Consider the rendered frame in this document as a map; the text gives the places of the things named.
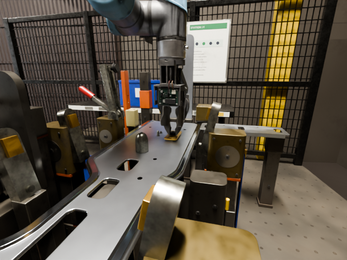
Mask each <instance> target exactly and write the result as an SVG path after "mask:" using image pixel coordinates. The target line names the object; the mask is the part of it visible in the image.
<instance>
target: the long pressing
mask: <svg viewBox="0 0 347 260"><path fill-rule="evenodd" d="M200 127H201V126H200V125H199V124H196V123H184V124H183V126H182V128H181V130H180V131H181V132H182V133H181V135H180V136H179V137H178V139H177V140H166V139H164V138H165V136H166V135H167V134H168V133H167V132H166V130H165V128H164V126H161V124H160V121H154V120H149V121H147V122H145V123H144V124H142V125H140V126H139V127H137V128H136V129H134V130H132V131H130V132H129V133H127V134H126V135H124V136H122V137H121V138H119V139H117V140H116V141H114V142H113V143H111V144H109V145H108V146H106V147H105V148H103V149H101V150H100V151H98V152H96V153H95V154H93V155H91V156H90V157H89V158H88V159H87V160H86V166H87V170H88V173H89V178H88V180H86V181H85V182H83V183H82V184H81V185H80V186H78V187H77V188H76V189H75V190H73V191H72V192H71V193H70V194H68V195H67V196H66V197H64V198H63V199H62V200H61V201H59V202H58V203H57V204H55V205H54V206H53V207H52V208H50V209H49V210H48V211H47V212H45V213H44V214H43V215H41V216H40V217H39V218H38V219H36V220H35V221H34V222H32V223H31V224H30V225H28V226H27V227H25V228H24V229H22V230H20V231H18V232H17V233H15V234H13V235H11V236H9V237H6V238H4V239H1V240H0V260H18V259H19V258H20V257H21V256H22V255H23V254H25V253H26V252H27V251H28V250H29V249H30V248H31V247H32V246H33V245H34V244H36V243H37V242H38V241H39V240H40V239H41V238H42V237H43V236H44V235H45V234H47V233H48V232H49V231H50V230H51V229H52V228H53V227H54V226H55V225H56V224H58V223H59V222H60V221H61V220H62V219H63V218H64V217H65V216H66V215H68V214H69V213H72V212H80V213H85V214H86V215H87V216H86V218H85V219H84V220H83V221H82V222H81V223H80V224H79V225H78V226H77V227H76V228H75V229H74V230H73V231H72V232H71V233H70V234H69V235H68V236H67V238H66V239H65V240H64V241H63V242H62V243H61V244H60V245H59V246H58V247H57V248H56V249H55V250H54V251H53V252H52V253H51V254H50V255H49V256H48V257H47V258H46V260H128V258H129V256H130V254H131V253H132V251H133V249H134V247H135V245H136V243H137V241H138V239H139V237H140V235H141V233H142V231H141V230H139V229H138V222H139V216H140V211H141V205H142V202H143V199H144V197H145V196H146V194H147V192H148V191H149V189H150V188H151V186H152V185H156V183H157V181H158V179H159V178H160V176H161V175H164V176H167V177H170V178H174V179H176V180H180V179H181V178H182V176H183V175H184V172H185V170H186V167H187V164H188V162H189V159H190V157H191V154H192V151H193V149H194V146H195V143H196V140H197V138H198V135H199V132H200ZM184 129H185V130H184ZM157 131H159V132H160V131H162V134H160V136H157ZM140 132H143V133H145V134H146V135H147V137H148V144H149V151H148V152H147V153H136V145H135V139H136V136H137V134H138V133H140ZM153 159H157V160H153ZM126 161H137V162H138V163H137V164H136V165H135V166H134V167H133V168H132V169H131V170H129V171H122V170H118V169H119V168H120V167H121V166H122V165H123V164H124V163H125V162H126ZM139 177H142V179H141V180H138V178H139ZM104 181H117V182H118V184H117V185H116V186H115V187H114V188H113V189H112V190H111V191H110V192H109V194H108V195H107V196H105V197H103V198H101V199H95V198H90V197H88V196H89V195H90V194H91V193H92V192H93V191H94V190H95V189H97V188H98V187H99V186H100V185H101V184H102V183H103V182H104Z"/></svg>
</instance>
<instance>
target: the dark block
mask: <svg viewBox="0 0 347 260"><path fill-rule="evenodd" d="M30 110H31V115H32V118H33V122H34V127H35V131H36V136H37V140H38V145H39V150H40V155H41V159H42V164H43V168H44V173H45V178H46V182H47V185H48V188H47V189H46V190H47V193H48V197H49V202H50V207H51V208H52V207H53V206H54V205H55V204H57V203H58V202H59V198H58V193H57V188H56V183H55V179H54V173H53V168H52V163H51V159H50V154H49V148H48V144H47V140H46V136H48V129H47V125H46V120H45V115H44V110H43V107H40V106H30ZM52 232H53V236H54V241H55V246H56V248H57V247H58V246H59V245H60V244H61V243H62V242H63V241H64V240H65V239H66V238H67V236H66V231H65V226H64V221H63V219H62V220H61V221H60V222H59V223H58V224H56V225H55V226H54V227H53V228H52Z"/></svg>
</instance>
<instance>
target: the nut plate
mask: <svg viewBox="0 0 347 260"><path fill-rule="evenodd" d="M181 133H182V132H181V131H180V132H179V133H178V134H177V135H175V131H171V132H170V135H169V134H167V135H166V136H165V138H164V139H166V140H177V139H178V137H179V136H180V135H181Z"/></svg>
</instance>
